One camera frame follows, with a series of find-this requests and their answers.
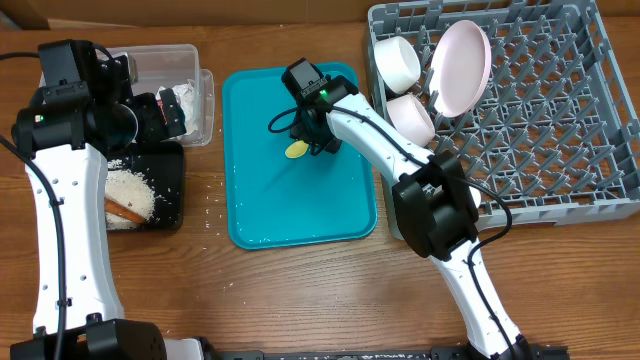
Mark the teal plastic tray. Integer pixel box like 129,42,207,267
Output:
222,68,378,250

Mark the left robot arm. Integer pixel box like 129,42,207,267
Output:
2,40,216,359

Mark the yellow plastic spoon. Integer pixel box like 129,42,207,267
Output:
285,140,309,159

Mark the clear plastic bin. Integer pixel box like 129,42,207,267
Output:
38,44,216,148

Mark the grey dishwasher rack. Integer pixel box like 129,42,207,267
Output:
368,0,639,230

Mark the red snack wrapper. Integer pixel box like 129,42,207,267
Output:
156,100,166,121

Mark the orange carrot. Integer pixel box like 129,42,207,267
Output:
105,198,146,224

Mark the pile of white rice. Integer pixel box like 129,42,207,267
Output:
105,159,164,225

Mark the black waste tray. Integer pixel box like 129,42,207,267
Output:
106,141,185,231

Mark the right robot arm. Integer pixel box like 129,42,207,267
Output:
281,58,532,359

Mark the white paper cup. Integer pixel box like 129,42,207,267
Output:
469,187,482,208

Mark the white round plate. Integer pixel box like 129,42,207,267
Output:
429,20,492,118

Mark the white bowl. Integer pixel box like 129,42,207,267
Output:
374,36,422,94

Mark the white tissue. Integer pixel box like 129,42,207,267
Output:
172,79,199,136

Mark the pink bowl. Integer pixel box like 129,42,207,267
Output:
387,94,435,147

